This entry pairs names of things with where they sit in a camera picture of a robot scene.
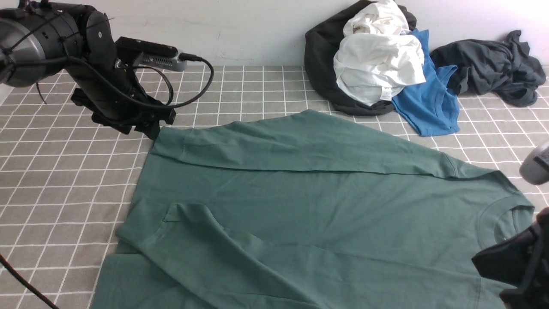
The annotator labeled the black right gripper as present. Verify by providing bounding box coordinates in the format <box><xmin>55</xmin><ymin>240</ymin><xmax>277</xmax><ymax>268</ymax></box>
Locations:
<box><xmin>472</xmin><ymin>209</ymin><xmax>549</xmax><ymax>309</ymax></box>

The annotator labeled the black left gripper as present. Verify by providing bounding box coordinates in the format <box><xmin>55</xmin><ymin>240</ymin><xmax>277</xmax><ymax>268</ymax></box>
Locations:
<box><xmin>66</xmin><ymin>49</ymin><xmax>176</xmax><ymax>133</ymax></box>

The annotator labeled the green long-sleeved shirt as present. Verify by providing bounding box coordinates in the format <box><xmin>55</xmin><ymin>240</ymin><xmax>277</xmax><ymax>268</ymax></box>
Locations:
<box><xmin>91</xmin><ymin>110</ymin><xmax>534</xmax><ymax>309</ymax></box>

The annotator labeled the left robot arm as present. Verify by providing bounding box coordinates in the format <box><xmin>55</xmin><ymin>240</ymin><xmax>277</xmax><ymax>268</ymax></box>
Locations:
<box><xmin>1</xmin><ymin>0</ymin><xmax>184</xmax><ymax>139</ymax></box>

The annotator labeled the blue shirt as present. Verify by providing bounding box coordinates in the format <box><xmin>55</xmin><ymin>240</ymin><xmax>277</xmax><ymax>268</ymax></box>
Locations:
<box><xmin>392</xmin><ymin>29</ymin><xmax>460</xmax><ymax>137</ymax></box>

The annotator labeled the dark grey crumpled shirt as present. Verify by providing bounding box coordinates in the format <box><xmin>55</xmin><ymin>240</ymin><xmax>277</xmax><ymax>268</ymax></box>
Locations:
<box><xmin>431</xmin><ymin>30</ymin><xmax>546</xmax><ymax>108</ymax></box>

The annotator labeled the white shirt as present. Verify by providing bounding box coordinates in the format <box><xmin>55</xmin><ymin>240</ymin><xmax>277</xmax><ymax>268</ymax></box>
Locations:
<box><xmin>333</xmin><ymin>0</ymin><xmax>426</xmax><ymax>106</ymax></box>

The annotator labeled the grey checked tablecloth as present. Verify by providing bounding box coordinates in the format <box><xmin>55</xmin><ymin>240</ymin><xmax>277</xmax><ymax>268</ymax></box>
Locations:
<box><xmin>0</xmin><ymin>65</ymin><xmax>549</xmax><ymax>309</ymax></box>

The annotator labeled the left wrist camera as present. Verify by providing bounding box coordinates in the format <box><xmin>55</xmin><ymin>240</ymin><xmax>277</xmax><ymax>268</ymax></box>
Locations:
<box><xmin>115</xmin><ymin>36</ymin><xmax>187</xmax><ymax>72</ymax></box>

